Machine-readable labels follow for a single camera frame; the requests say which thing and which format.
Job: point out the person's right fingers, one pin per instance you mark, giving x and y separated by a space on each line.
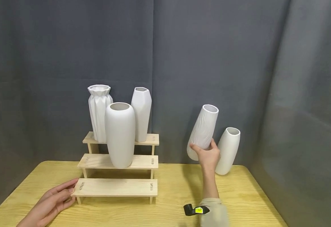
215 147

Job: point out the three-tier wooden display stand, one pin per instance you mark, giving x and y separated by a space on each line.
114 188

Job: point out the textured white ceramic vase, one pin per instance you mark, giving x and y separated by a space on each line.
203 129

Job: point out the small smooth white vase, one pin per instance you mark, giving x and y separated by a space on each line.
227 151

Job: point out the person's right forearm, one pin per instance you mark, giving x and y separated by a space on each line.
212 195

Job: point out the black wrist band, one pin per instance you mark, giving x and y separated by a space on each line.
195 210

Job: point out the person's right thumb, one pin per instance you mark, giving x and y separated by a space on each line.
196 148

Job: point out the person's right hand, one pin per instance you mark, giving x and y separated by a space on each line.
209 159

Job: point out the person's left hand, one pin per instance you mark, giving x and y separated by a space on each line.
47 205

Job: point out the pleated white ceramic vase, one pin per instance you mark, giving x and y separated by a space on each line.
98 110

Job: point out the person's left fingers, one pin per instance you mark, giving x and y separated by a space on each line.
64 190

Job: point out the faceted white ceramic vase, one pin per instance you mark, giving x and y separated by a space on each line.
141 113

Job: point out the large smooth white vase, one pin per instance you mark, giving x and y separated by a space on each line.
120 138

